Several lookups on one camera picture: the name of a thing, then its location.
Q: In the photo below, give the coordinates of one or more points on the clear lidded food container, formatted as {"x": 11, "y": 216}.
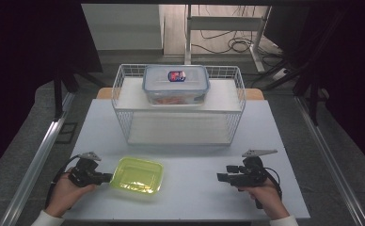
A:
{"x": 158, "y": 81}

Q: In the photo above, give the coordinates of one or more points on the black floor frame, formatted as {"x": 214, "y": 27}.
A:
{"x": 65, "y": 125}

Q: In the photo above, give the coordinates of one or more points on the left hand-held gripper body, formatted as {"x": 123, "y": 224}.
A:
{"x": 85, "y": 175}

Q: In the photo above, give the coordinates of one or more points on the person's right hand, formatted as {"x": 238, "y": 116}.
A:
{"x": 270, "y": 199}

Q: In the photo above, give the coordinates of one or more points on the wooden table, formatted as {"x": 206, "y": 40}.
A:
{"x": 103, "y": 93}

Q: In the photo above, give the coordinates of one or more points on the white power strip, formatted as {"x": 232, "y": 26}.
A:
{"x": 279, "y": 74}

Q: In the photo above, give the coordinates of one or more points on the black curtain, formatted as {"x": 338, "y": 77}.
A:
{"x": 20, "y": 62}
{"x": 353, "y": 78}

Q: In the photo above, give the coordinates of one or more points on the aluminium rail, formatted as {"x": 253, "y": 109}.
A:
{"x": 33, "y": 169}
{"x": 328, "y": 157}

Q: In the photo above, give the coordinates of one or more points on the white cabinet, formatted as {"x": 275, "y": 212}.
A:
{"x": 124, "y": 25}

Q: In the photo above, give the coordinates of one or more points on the white metal desk frame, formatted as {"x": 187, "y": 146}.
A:
{"x": 221, "y": 23}

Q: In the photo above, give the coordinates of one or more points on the black metal stand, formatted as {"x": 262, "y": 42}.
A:
{"x": 57, "y": 94}
{"x": 312, "y": 103}

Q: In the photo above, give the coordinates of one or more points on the person's left hand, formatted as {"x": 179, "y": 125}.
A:
{"x": 63, "y": 197}

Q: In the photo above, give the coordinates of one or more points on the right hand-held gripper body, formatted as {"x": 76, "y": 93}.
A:
{"x": 249, "y": 175}

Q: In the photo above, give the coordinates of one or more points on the green plastic container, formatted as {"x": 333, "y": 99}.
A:
{"x": 136, "y": 175}

